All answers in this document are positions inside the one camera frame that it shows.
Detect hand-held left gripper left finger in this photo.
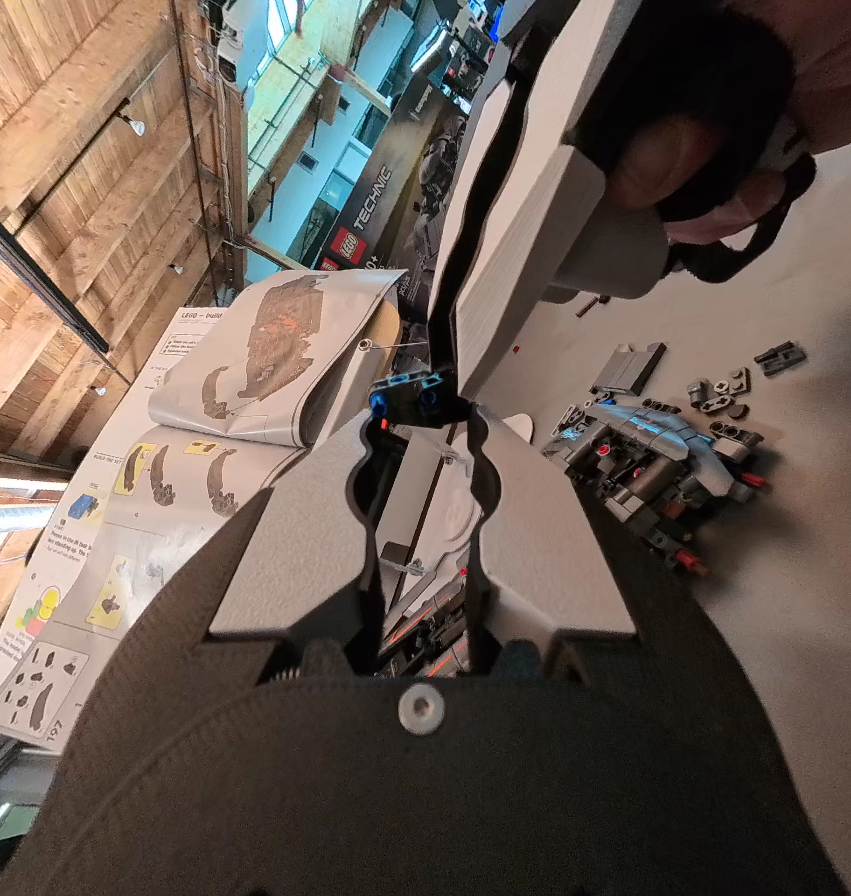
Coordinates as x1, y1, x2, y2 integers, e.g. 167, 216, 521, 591
209, 412, 384, 641

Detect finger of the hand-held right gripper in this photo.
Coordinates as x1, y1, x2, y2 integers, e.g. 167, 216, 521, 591
452, 0, 645, 403
425, 83, 521, 375

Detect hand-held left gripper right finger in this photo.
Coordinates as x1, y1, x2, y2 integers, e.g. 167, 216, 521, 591
465, 405, 638, 669

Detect small black lego assembly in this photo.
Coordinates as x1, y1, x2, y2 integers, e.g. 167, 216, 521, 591
368, 370, 463, 429

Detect black lego set box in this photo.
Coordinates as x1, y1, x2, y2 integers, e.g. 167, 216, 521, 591
319, 70, 482, 330

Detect dark grey lego panel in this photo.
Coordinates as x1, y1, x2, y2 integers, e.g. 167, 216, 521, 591
590, 342, 668, 396

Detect lego instruction booklet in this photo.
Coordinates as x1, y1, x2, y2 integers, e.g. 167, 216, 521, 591
0, 269, 409, 756

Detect grey lego car section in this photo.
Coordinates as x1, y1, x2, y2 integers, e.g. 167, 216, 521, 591
543, 398, 766, 578

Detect person's right hand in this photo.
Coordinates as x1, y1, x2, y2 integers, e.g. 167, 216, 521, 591
607, 0, 851, 242

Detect white book stand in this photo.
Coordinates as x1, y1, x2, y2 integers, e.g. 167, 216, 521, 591
303, 294, 536, 610

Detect printed task sheet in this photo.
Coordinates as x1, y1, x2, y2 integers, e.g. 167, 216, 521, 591
0, 307, 225, 673

